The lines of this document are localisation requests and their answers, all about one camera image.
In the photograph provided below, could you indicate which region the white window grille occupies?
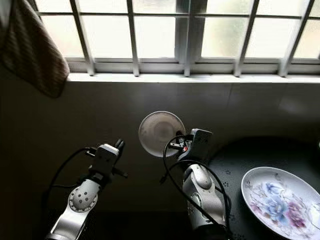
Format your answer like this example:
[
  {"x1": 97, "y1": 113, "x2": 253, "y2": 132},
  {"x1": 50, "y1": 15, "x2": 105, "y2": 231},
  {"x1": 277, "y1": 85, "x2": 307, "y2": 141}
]
[{"x1": 30, "y1": 0, "x2": 320, "y2": 78}]

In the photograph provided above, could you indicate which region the white window sill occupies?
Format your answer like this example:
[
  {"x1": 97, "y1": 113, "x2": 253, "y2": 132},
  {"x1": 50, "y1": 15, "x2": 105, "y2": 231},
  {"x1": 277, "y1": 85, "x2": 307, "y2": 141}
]
[{"x1": 67, "y1": 72, "x2": 320, "y2": 84}]

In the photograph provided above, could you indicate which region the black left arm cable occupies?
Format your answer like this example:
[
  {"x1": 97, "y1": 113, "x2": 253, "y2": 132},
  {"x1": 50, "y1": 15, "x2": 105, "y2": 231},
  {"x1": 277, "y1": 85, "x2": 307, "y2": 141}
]
[{"x1": 42, "y1": 146, "x2": 98, "y2": 222}]

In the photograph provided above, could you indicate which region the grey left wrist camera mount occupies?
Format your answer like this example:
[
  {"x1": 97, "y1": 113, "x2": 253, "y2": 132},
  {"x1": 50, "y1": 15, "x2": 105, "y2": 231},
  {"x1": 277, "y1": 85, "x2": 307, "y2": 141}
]
[{"x1": 94, "y1": 144, "x2": 121, "y2": 174}]

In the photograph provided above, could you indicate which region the white floral plate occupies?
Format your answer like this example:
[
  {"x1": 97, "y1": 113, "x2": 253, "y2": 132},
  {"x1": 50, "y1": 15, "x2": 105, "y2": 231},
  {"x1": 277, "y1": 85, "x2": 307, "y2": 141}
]
[{"x1": 241, "y1": 166, "x2": 320, "y2": 240}]

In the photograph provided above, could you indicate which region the brown striped towel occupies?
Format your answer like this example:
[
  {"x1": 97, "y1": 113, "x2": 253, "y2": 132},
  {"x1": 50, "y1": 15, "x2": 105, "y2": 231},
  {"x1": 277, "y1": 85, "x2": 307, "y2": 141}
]
[{"x1": 2, "y1": 0, "x2": 70, "y2": 99}]

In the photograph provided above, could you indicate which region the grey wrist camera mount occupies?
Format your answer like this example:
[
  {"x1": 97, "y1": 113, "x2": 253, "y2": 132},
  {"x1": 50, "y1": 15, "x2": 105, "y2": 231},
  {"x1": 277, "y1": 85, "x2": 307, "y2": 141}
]
[
  {"x1": 190, "y1": 128, "x2": 214, "y2": 161},
  {"x1": 94, "y1": 144, "x2": 121, "y2": 174}
]

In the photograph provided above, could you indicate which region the small white bowl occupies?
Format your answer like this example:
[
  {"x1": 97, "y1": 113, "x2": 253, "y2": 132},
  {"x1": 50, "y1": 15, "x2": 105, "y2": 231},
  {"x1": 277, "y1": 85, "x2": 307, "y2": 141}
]
[{"x1": 138, "y1": 110, "x2": 187, "y2": 158}]

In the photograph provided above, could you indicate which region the frosted glass window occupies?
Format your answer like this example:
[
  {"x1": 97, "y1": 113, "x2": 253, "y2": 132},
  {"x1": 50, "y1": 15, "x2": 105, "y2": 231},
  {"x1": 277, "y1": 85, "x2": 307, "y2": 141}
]
[{"x1": 30, "y1": 0, "x2": 320, "y2": 78}]

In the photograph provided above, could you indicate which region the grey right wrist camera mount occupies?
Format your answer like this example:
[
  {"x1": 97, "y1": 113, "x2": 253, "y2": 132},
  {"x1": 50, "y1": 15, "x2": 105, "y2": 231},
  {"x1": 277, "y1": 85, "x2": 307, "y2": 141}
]
[{"x1": 190, "y1": 128, "x2": 214, "y2": 161}]

